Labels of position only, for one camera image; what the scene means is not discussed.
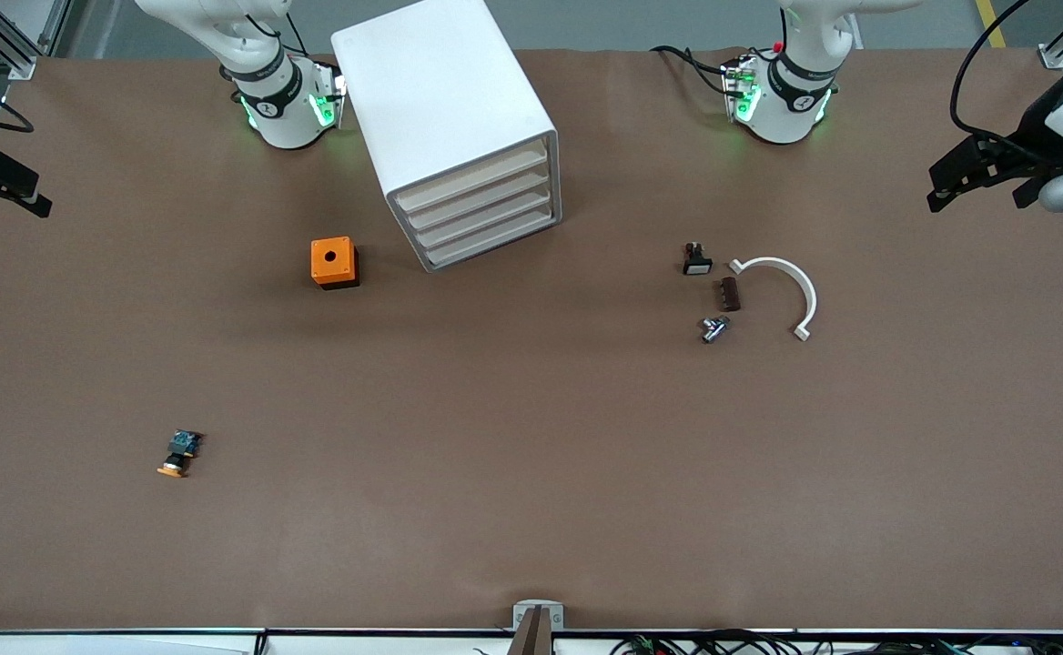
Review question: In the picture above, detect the white curved plastic arc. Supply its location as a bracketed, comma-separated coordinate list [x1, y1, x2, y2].
[729, 257, 819, 343]

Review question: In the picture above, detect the small blue orange connector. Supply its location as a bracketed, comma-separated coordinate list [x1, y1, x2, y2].
[156, 429, 206, 480]

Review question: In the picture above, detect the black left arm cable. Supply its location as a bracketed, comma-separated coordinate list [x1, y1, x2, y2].
[949, 0, 1063, 151]

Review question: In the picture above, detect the black base power cable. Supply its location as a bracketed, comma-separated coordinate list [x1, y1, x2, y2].
[650, 45, 734, 96]

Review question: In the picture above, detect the orange button enclosure box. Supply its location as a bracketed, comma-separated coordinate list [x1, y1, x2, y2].
[310, 237, 360, 291]

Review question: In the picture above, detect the black cable bundle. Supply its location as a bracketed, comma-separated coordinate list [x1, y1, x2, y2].
[612, 629, 1063, 655]

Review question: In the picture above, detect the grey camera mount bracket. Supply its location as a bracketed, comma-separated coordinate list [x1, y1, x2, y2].
[512, 600, 565, 655]

